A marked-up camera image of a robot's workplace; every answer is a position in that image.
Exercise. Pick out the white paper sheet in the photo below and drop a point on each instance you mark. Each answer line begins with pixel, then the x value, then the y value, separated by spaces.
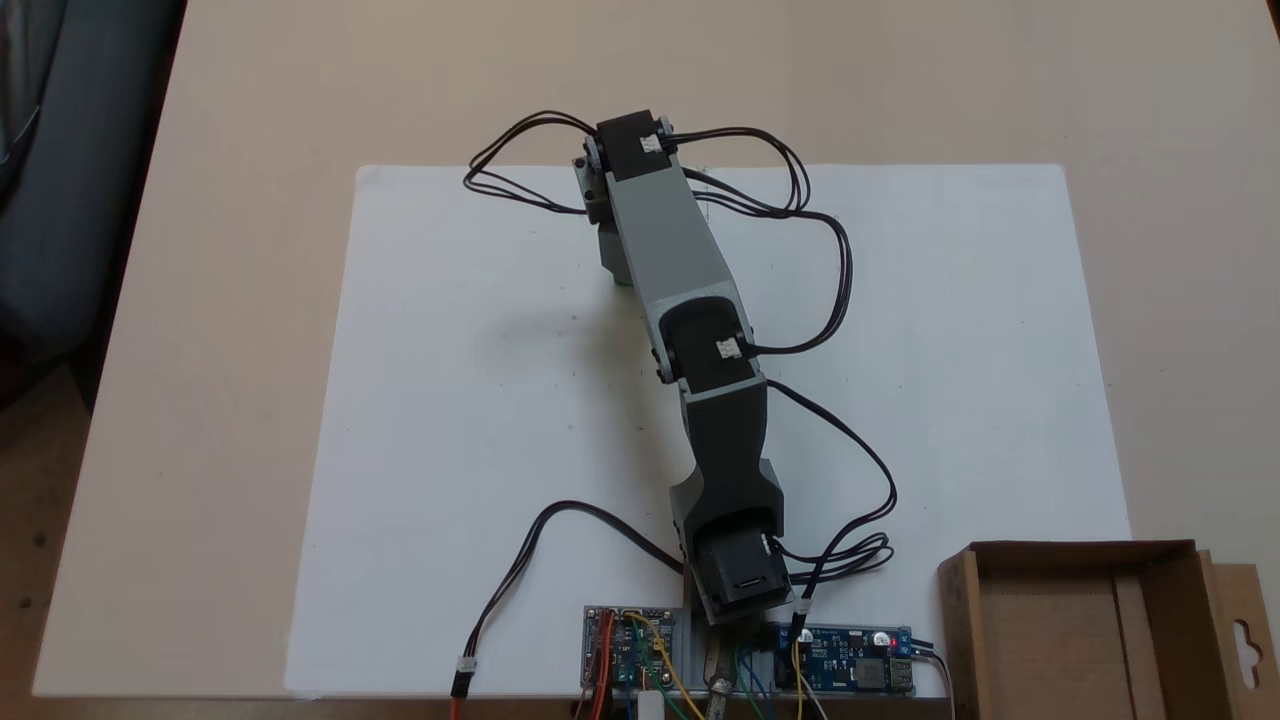
pixel 450 400
pixel 1000 400

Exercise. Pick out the white plastic cap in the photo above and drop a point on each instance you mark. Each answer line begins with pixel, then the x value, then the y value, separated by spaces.
pixel 651 708

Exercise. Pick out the dark grey chair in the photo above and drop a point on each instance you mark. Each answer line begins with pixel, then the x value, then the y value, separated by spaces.
pixel 60 200

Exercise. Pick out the metal table clamp screw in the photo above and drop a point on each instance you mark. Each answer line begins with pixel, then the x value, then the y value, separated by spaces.
pixel 720 695

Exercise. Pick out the blue circuit board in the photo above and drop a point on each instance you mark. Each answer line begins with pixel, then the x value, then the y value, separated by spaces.
pixel 840 665

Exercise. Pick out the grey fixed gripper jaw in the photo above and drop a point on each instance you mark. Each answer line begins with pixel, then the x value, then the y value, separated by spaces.
pixel 614 255

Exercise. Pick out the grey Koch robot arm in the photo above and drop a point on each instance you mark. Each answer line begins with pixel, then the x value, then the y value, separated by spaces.
pixel 665 240

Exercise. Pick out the brown cardboard box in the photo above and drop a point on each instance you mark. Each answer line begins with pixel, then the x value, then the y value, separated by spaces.
pixel 1060 630

